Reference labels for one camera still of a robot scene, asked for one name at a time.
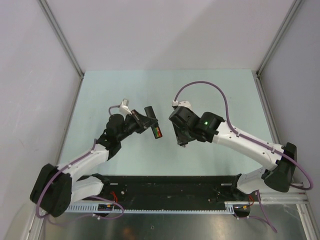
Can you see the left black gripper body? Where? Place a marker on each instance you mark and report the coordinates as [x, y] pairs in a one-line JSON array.
[[132, 124]]

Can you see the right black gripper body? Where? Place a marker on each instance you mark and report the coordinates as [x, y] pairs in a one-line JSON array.
[[183, 135]]

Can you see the black remote control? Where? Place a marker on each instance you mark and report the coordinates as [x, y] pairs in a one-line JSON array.
[[151, 114]]

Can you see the green AAA battery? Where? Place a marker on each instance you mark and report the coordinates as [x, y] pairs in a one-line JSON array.
[[156, 132]]

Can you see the red AAA battery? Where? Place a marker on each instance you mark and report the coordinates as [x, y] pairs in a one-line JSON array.
[[159, 132]]

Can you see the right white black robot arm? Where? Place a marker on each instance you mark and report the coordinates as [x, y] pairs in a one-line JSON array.
[[277, 161]]

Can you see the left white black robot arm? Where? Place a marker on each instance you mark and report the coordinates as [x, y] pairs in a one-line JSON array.
[[58, 186]]

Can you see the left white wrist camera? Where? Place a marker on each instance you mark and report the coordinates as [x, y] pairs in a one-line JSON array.
[[124, 107]]

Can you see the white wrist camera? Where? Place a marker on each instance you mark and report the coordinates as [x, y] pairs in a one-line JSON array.
[[183, 103], [124, 107]]

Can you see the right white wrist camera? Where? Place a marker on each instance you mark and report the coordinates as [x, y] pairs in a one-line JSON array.
[[183, 103]]

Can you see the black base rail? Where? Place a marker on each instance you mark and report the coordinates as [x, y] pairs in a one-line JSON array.
[[172, 193]]

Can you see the right aluminium frame post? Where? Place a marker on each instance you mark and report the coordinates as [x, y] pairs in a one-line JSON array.
[[280, 34]]

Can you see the aluminium frame post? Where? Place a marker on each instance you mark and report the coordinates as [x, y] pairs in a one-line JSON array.
[[280, 34], [57, 30]]

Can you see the left aluminium frame post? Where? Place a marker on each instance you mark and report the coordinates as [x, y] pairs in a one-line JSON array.
[[57, 30]]

